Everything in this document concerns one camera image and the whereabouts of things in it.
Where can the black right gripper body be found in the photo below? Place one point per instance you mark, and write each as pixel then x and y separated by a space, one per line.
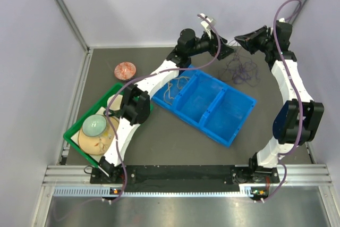
pixel 258 41

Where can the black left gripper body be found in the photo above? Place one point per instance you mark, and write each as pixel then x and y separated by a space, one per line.
pixel 212 49

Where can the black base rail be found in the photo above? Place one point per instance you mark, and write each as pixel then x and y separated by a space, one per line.
pixel 194 178

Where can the pale green glass bowl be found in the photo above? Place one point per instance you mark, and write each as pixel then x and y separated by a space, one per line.
pixel 95 126

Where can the blue three-compartment bin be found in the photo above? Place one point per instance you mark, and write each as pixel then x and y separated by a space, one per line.
pixel 206 103

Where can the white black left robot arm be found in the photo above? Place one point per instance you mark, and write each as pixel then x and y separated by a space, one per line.
pixel 137 93

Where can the green plastic tray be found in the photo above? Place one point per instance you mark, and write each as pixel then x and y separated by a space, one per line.
pixel 79 128

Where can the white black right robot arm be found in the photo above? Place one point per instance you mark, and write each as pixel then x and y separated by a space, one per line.
pixel 299 118

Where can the tan wooden plate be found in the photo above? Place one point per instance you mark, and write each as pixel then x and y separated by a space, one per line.
pixel 96 145

